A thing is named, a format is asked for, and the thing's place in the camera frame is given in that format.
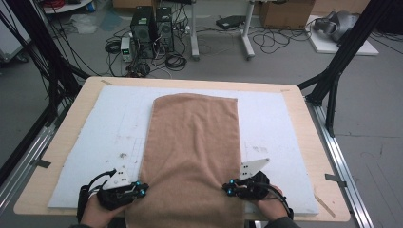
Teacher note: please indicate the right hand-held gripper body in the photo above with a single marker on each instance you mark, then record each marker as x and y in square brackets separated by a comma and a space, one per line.
[253, 188]

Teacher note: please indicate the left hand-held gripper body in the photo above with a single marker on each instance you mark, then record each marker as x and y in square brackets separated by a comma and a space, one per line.
[115, 193]

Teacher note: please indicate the tan towel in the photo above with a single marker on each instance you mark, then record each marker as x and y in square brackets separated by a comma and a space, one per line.
[193, 152]

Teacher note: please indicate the person's right hand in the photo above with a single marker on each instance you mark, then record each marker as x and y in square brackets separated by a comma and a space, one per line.
[271, 207]

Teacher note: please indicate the person's left hand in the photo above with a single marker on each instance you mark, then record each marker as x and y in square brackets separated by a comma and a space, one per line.
[98, 215]

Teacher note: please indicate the white foam mat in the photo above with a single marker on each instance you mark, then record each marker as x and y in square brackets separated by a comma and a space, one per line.
[272, 126]

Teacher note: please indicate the black tape piece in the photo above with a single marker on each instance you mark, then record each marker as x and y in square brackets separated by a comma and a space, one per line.
[42, 163]
[334, 179]

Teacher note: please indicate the grey power supply unit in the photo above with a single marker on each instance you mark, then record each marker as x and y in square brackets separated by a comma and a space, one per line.
[126, 49]

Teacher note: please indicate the black computer tower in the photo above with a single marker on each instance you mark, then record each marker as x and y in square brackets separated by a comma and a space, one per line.
[164, 30]
[142, 31]

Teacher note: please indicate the white desk stand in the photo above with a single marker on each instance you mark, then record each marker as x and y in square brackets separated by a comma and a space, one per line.
[194, 31]

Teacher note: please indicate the white floor board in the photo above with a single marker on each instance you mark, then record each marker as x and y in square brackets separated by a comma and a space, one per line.
[326, 46]

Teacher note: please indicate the flat black device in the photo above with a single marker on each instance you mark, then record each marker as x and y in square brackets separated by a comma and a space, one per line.
[230, 22]

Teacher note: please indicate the large cardboard box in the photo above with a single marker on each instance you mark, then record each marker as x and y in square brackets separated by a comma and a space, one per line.
[285, 14]

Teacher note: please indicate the small cardboard box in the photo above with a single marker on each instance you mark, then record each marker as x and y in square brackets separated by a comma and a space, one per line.
[133, 3]

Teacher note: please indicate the grey rounded device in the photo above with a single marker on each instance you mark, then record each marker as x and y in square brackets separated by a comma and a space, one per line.
[339, 23]

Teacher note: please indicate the white cabinet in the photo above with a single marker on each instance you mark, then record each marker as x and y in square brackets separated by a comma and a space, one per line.
[11, 34]

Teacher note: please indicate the white round table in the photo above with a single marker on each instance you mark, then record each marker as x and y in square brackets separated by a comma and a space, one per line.
[66, 8]

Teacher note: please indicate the aluminium rail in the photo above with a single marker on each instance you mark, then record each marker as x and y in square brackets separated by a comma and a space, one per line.
[31, 152]
[335, 158]

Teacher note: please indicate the black frame post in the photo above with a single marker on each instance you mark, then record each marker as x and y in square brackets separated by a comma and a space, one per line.
[351, 41]
[38, 38]

